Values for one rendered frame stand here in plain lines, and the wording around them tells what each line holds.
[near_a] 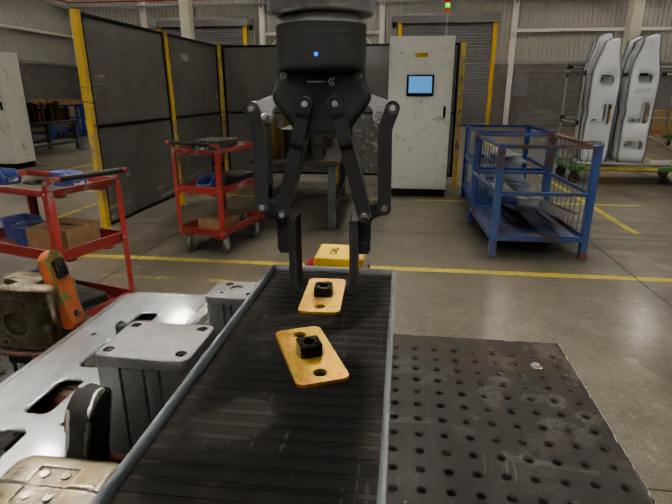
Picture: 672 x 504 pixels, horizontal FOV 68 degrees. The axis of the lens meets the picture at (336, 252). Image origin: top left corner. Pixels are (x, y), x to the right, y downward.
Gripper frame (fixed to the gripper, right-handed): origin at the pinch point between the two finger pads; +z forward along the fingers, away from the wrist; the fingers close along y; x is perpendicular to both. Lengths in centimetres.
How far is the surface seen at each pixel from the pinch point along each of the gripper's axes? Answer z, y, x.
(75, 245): 61, 152, -190
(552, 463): 51, -38, -34
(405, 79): -27, -33, -629
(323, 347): 3.8, -1.1, 10.9
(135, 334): 9.0, 19.9, 0.3
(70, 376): 19.9, 34.2, -8.2
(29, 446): 19.9, 30.5, 4.9
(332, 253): 4.2, 0.6, -13.4
